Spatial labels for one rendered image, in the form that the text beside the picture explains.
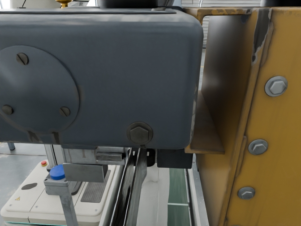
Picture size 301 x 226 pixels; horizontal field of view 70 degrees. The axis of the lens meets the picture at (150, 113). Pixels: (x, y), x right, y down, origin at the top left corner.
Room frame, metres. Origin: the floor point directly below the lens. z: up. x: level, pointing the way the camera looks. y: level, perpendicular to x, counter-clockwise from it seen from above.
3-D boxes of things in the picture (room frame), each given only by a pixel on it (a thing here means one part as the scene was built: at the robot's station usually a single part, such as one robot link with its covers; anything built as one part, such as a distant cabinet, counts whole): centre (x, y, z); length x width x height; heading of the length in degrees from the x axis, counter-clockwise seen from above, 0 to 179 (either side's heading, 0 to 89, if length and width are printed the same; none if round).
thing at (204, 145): (0.33, -0.08, 1.26); 0.22 x 0.05 x 0.16; 176
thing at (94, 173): (0.42, 0.16, 0.98); 0.09 x 0.05 x 0.05; 86
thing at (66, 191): (0.55, 0.30, 0.81); 0.08 x 0.08 x 0.06; 86
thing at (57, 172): (0.55, 0.30, 0.84); 0.06 x 0.06 x 0.02
